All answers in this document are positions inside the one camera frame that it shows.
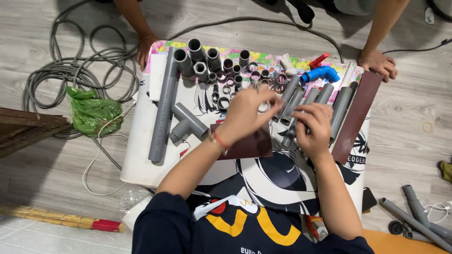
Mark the grey PVC pipe piece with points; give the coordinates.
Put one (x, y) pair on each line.
(325, 93)
(290, 88)
(289, 136)
(293, 105)
(340, 109)

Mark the person's right hand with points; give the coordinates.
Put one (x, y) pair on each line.
(316, 136)

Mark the dark wooden furniture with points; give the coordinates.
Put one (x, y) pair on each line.
(24, 128)

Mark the heap of grey floor pipes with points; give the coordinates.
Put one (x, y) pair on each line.
(418, 218)

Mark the white plastic tube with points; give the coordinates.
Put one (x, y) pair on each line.
(348, 74)

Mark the navy printed shirt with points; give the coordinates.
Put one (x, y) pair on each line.
(243, 229)

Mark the clear plastic bag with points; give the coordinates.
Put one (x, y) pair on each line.
(134, 201)

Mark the group of grey pipe couplings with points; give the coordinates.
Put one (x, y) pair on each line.
(212, 65)

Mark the person's left hand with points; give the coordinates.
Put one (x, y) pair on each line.
(243, 116)

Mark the white paper sheet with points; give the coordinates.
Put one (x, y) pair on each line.
(157, 77)

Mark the colourful floral sheet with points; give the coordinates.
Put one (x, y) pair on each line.
(268, 58)

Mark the orange mat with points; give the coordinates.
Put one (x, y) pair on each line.
(395, 243)

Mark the person's right fingers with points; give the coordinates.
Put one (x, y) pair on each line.
(312, 114)

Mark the short brown board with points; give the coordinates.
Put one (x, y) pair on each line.
(252, 144)

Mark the white printed low table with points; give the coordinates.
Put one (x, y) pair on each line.
(279, 180)

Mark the person's left fingers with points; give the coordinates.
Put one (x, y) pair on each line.
(268, 96)

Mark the black phone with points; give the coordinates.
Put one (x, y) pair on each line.
(368, 199)

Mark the yellow rubber band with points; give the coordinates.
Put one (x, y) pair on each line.
(423, 127)

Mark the white plastic fitting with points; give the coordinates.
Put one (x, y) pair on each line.
(288, 65)

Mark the grey PVC tee fitting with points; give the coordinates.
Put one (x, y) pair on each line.
(187, 123)

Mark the long grey PVC pipe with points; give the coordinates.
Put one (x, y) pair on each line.
(163, 109)

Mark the bamboo stick with red end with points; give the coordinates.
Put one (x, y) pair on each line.
(53, 217)

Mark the green plastic bag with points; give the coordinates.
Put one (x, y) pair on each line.
(93, 111)

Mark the long brown board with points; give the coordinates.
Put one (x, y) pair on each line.
(358, 116)

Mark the black pipe piece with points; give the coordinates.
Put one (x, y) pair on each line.
(353, 91)

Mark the yellow green cloth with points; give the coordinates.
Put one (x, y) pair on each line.
(445, 171)

